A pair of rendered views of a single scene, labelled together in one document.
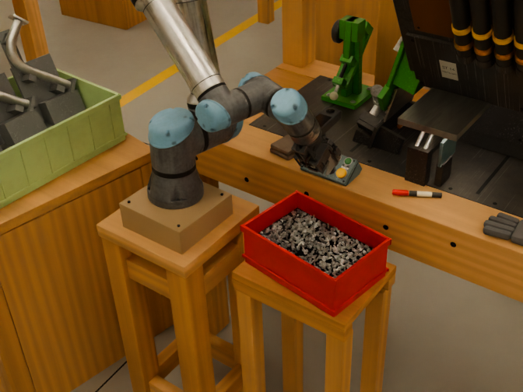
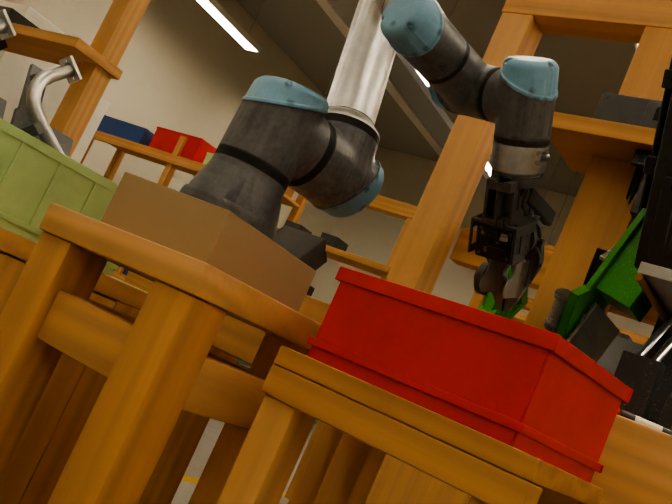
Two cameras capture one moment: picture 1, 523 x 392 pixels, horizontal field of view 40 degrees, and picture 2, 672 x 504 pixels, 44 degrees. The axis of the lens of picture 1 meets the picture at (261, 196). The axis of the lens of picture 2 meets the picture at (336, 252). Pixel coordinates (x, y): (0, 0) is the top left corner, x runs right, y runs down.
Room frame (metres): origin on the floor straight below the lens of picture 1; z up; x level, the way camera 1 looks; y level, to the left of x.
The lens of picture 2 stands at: (0.43, 0.10, 0.79)
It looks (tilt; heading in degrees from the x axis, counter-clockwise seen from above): 8 degrees up; 359
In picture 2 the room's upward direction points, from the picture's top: 24 degrees clockwise
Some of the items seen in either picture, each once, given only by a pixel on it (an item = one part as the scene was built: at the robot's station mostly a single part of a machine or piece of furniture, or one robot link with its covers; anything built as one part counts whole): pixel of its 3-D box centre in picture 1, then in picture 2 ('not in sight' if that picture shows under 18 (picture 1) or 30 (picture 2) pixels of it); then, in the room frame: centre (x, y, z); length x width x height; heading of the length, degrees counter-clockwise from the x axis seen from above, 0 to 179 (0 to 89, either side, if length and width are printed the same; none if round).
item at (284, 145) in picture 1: (290, 145); not in sight; (1.84, -0.09, 0.91); 0.10 x 0.08 x 0.03; 132
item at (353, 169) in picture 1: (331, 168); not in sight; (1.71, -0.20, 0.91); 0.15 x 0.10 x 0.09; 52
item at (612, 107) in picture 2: not in sight; (632, 117); (2.18, -0.44, 1.59); 0.15 x 0.07 x 0.07; 52
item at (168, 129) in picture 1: (173, 138); (278, 127); (1.61, 0.22, 1.09); 0.13 x 0.12 x 0.14; 132
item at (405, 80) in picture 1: (414, 62); (634, 273); (1.83, -0.43, 1.17); 0.13 x 0.12 x 0.20; 52
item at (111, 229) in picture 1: (179, 220); (194, 283); (1.60, 0.23, 0.83); 0.32 x 0.32 x 0.04; 53
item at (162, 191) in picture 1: (174, 177); (238, 194); (1.60, 0.23, 0.97); 0.15 x 0.15 x 0.10
